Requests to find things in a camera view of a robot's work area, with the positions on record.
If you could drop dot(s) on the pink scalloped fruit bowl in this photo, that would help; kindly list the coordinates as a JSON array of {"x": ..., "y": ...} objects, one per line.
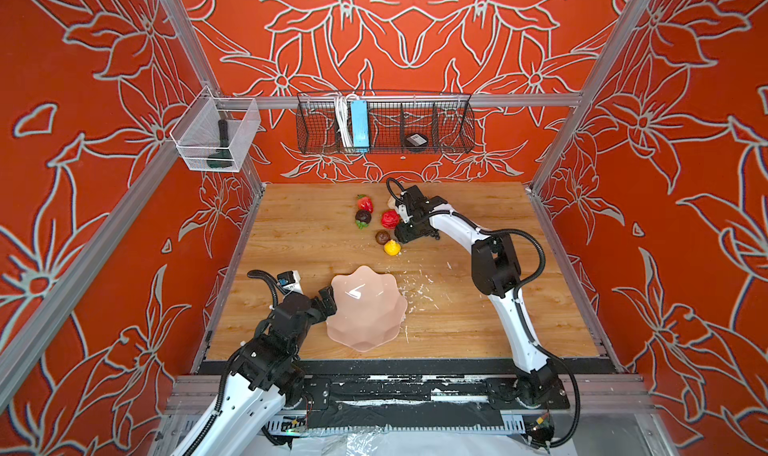
[{"x": 370, "y": 309}]

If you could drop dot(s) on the dark purple fake mangosteen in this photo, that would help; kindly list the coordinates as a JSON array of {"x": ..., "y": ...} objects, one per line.
[{"x": 363, "y": 218}]

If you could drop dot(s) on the light blue box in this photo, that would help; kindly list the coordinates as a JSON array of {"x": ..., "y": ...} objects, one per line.
[{"x": 360, "y": 125}]

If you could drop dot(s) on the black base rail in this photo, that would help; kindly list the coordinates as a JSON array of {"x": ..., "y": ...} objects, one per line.
[{"x": 483, "y": 396}]

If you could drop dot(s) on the black brush in bin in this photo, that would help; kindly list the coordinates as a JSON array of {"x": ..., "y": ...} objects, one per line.
[{"x": 222, "y": 157}]

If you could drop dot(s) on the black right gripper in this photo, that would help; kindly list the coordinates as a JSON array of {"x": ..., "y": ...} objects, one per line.
[{"x": 402, "y": 235}]

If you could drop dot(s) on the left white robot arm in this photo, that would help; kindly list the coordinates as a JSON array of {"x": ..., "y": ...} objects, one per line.
[{"x": 260, "y": 378}]

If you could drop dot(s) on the black wire wall basket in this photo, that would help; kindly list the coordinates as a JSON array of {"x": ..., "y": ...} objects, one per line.
[{"x": 323, "y": 122}]

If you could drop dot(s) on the red fake apple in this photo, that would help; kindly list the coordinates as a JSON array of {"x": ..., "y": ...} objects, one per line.
[{"x": 390, "y": 219}]

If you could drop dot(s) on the brown fake passion fruit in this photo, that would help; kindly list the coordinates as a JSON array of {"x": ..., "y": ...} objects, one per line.
[{"x": 382, "y": 237}]

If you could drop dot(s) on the yellow fake pear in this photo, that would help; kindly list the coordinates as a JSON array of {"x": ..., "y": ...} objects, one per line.
[{"x": 392, "y": 248}]

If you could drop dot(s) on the red fake strawberry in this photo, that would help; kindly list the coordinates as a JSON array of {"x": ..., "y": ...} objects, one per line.
[{"x": 364, "y": 203}]

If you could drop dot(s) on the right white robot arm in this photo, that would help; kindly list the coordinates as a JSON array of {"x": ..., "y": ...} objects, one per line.
[{"x": 496, "y": 273}]

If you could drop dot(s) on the clear plastic wall bin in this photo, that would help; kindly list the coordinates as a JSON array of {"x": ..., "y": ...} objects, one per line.
[{"x": 196, "y": 134}]

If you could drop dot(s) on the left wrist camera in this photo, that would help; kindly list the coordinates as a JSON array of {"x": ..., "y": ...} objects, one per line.
[{"x": 289, "y": 282}]

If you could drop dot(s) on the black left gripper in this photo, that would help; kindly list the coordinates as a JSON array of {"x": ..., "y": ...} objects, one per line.
[{"x": 328, "y": 301}]

